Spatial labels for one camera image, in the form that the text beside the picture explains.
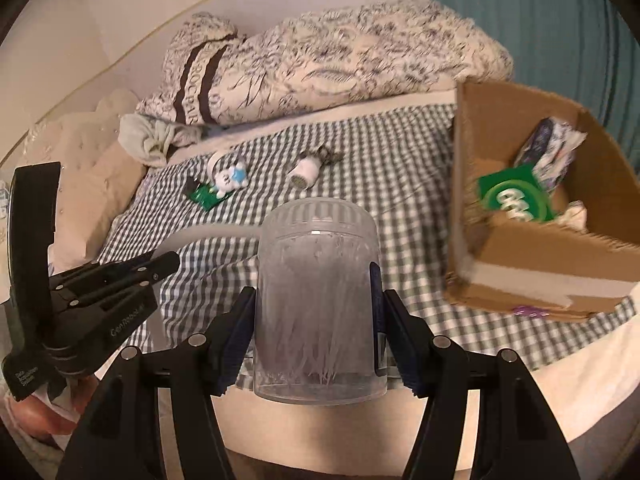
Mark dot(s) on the cream pillow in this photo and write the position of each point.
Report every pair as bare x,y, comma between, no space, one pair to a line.
90,185

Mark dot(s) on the brown cardboard box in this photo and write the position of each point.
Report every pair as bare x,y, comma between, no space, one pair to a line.
525,270

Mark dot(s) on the patterned plastic packet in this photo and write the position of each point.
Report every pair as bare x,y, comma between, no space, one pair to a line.
550,152

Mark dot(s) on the teal curtain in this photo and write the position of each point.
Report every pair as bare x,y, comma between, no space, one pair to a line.
550,20

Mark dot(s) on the white tissue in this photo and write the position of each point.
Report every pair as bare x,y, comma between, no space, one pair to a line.
572,215

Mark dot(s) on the clear plastic cotton swab jar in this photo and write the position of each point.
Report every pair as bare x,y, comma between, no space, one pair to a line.
320,300

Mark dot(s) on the white cartoon figure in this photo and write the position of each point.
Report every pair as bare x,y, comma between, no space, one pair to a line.
227,175

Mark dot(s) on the floral patterned pillow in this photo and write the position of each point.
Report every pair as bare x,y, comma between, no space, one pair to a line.
325,60

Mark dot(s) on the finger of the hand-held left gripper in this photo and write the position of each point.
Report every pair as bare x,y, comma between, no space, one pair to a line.
115,294
165,262

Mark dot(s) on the person's left hand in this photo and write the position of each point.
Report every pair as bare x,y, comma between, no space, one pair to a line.
40,412

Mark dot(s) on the grey checkered cloth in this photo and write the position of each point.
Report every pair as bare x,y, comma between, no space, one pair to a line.
400,200

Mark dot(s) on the green sachet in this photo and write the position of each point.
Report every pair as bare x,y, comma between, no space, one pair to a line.
210,195

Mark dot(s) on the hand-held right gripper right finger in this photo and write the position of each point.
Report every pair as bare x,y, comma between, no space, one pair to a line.
400,345

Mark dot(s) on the white padded headboard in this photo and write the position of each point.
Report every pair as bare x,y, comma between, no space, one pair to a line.
125,25

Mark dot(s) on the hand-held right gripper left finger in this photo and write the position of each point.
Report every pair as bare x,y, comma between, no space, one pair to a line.
235,345

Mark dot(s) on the light green cloth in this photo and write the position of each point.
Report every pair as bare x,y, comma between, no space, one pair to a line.
150,140

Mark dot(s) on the small black object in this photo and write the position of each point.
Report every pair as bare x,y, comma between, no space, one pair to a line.
192,186

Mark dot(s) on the small white bottle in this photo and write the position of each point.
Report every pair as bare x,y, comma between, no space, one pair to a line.
304,172

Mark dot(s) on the green and white box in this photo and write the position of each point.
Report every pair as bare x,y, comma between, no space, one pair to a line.
515,195

